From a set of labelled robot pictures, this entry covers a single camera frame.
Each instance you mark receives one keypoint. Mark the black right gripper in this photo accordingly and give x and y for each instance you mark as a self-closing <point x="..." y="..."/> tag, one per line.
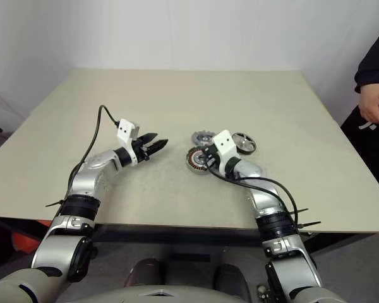
<point x="213" y="160"/>

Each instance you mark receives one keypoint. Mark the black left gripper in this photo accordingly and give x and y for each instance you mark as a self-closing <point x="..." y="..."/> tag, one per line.
<point x="142" y="151"/>

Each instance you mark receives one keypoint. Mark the grey notched motor lid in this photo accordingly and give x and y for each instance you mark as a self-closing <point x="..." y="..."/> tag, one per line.
<point x="202" y="138"/>

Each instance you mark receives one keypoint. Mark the silver spoked rotor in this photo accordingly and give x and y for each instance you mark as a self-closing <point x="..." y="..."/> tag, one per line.
<point x="244" y="142"/>

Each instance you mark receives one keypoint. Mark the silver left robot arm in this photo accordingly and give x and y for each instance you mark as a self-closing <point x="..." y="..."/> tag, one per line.
<point x="82" y="180"/>

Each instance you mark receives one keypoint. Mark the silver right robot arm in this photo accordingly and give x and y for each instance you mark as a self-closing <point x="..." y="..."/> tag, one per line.
<point x="268" y="195"/>

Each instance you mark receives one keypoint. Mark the person's bare hand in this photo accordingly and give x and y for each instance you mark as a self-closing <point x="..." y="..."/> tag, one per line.
<point x="374" y="105"/>

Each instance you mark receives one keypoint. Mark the dark rounded shape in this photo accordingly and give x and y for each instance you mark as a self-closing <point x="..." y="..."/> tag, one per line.
<point x="232" y="277"/>
<point x="145" y="271"/>

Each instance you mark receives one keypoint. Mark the small white knob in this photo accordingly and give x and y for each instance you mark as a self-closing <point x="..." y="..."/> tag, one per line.
<point x="261" y="288"/>

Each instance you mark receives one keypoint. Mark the grey robot torso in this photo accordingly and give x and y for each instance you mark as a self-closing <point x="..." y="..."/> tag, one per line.
<point x="164" y="295"/>

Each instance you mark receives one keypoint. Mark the person's black trousers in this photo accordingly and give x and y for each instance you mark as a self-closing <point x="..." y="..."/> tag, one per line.
<point x="366" y="151"/>

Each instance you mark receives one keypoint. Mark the person's black jacket sleeve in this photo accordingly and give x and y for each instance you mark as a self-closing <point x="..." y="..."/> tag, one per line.
<point x="377" y="60"/>

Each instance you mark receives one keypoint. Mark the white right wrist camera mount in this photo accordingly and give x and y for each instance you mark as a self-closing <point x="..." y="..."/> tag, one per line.
<point x="225" y="143"/>

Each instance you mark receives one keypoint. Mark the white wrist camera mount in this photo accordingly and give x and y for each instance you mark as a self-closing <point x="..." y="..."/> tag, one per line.
<point x="225" y="143"/>
<point x="126" y="131"/>

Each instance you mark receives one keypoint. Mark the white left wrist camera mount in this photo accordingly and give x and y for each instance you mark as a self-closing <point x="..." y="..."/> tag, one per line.
<point x="126" y="131"/>

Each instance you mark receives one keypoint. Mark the black table frame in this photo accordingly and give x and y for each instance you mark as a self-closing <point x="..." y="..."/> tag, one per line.
<point x="177" y="235"/>

